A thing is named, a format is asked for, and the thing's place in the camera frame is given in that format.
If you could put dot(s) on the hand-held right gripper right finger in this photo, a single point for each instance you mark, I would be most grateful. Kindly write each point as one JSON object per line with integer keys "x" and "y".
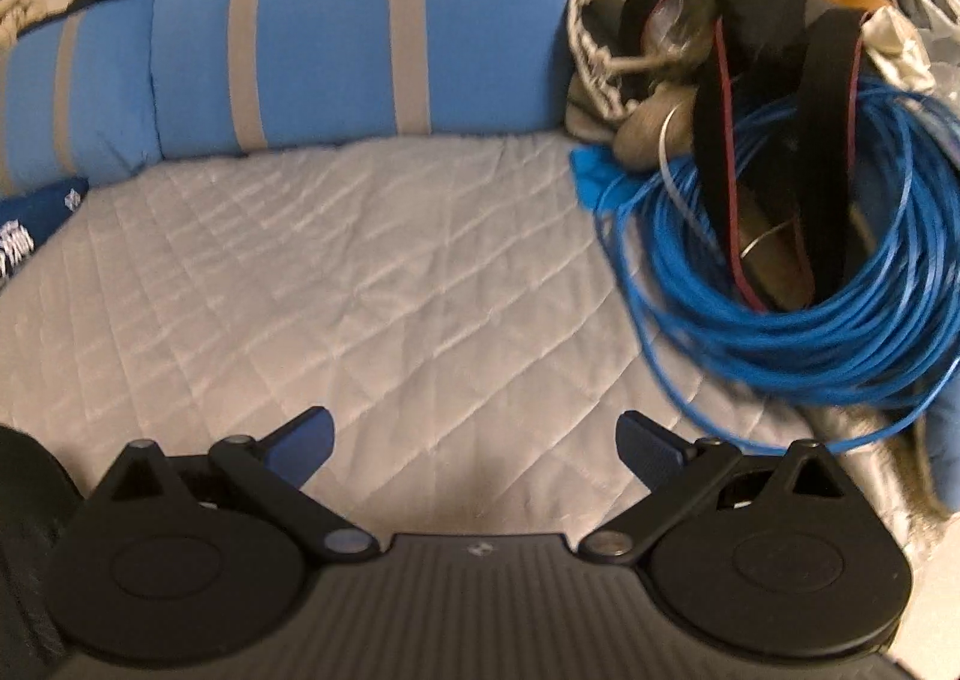
{"x": 649, "y": 451}

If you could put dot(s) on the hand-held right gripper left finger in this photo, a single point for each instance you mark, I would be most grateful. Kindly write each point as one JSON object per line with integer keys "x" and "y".
{"x": 304, "y": 444}

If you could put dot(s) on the dark blue t-shirt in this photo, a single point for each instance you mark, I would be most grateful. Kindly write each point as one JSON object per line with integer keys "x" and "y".
{"x": 41, "y": 222}

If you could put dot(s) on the grey quilted bed cover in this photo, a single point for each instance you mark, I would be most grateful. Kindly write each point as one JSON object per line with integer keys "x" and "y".
{"x": 360, "y": 297}

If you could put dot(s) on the silver grey cloth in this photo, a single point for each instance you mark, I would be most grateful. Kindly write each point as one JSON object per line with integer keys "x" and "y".
{"x": 862, "y": 470}

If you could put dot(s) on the turquoise cloth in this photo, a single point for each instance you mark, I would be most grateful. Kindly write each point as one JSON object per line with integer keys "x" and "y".
{"x": 592, "y": 173}

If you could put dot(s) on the beige shoe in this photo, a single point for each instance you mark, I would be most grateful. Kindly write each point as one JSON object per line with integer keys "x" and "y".
{"x": 652, "y": 125}

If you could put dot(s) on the blue grey-striped pillow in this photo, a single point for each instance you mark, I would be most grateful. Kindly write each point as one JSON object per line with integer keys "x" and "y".
{"x": 97, "y": 95}
{"x": 330, "y": 27}

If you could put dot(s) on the white plastic bag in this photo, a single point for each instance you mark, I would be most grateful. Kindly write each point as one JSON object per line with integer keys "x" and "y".
{"x": 904, "y": 38}

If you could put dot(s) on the beige fluffy blanket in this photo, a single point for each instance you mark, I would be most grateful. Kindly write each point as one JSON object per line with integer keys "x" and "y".
{"x": 22, "y": 5}

